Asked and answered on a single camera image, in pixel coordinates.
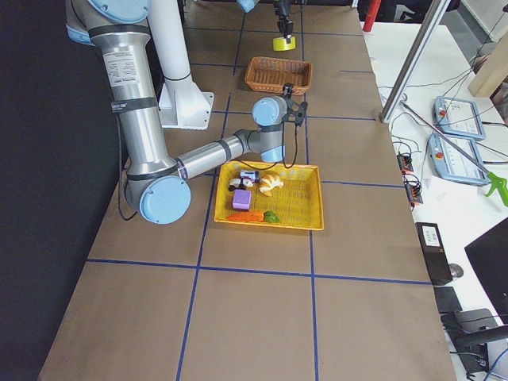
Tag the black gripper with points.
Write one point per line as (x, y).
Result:
(282, 12)

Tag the yellow tape roll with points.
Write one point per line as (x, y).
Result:
(282, 44)

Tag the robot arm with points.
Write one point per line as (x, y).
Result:
(146, 62)
(249, 5)

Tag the brown wicker basket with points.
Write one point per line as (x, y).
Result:
(267, 74)

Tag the yellow plastic woven basket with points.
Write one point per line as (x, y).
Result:
(297, 203)

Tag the red cylinder object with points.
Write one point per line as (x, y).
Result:
(371, 15)

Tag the small black labelled can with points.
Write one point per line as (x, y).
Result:
(254, 176)

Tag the toy croissant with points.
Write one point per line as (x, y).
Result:
(268, 183)

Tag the toy panda figure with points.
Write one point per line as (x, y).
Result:
(240, 184)

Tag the purple foam cube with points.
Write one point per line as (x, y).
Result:
(242, 200)

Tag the toy orange carrot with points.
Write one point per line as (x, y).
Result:
(254, 216)

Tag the far teach pendant tablet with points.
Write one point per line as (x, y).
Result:
(458, 117)

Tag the teach pendant tablet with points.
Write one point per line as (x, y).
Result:
(451, 165)
(458, 117)

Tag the wooden board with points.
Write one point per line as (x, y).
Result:
(492, 73)

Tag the near teach pendant tablet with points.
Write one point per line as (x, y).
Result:
(451, 165)

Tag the black box with label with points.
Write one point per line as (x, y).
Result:
(434, 253)

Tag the black monitor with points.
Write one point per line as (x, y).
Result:
(488, 258)

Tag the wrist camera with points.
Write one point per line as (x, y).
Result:
(296, 112)

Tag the white pillar mount base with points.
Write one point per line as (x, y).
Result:
(182, 104)

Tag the aluminium frame post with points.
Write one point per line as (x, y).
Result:
(431, 20)

